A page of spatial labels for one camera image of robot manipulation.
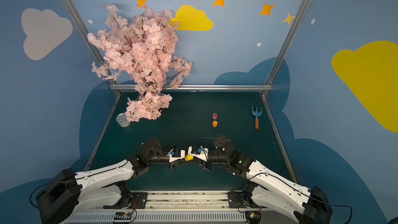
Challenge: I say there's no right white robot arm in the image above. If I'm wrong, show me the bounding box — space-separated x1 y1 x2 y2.
188 135 334 224

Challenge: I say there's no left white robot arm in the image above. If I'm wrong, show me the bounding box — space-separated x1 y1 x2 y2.
36 140 194 224

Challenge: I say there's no aluminium front rail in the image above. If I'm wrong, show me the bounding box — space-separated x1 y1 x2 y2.
63 191 296 224

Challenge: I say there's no small circuit board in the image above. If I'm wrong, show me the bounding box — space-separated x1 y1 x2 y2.
112 212 133 224

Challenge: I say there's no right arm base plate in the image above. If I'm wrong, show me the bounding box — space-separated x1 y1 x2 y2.
227 191 267 209

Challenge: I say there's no aluminium frame back bar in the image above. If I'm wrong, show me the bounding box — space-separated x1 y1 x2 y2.
109 83 273 92

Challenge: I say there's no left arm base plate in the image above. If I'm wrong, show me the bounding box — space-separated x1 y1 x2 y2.
103 192 148 209

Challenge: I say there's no pink cherry blossom tree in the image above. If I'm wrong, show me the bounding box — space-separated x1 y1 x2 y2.
87 4 192 122

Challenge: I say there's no aluminium frame right post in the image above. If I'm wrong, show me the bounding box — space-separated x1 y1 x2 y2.
261 0 313 100

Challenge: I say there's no blue garden fork toy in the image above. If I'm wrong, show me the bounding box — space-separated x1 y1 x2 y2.
251 106 262 130

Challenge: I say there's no aluminium frame post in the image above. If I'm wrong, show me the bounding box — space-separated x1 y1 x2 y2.
46 0 122 96
261 0 313 100

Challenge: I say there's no aluminium frame left post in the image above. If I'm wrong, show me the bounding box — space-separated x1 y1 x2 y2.
46 0 122 96

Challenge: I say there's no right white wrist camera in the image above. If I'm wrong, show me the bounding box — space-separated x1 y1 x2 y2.
188 146 209 162

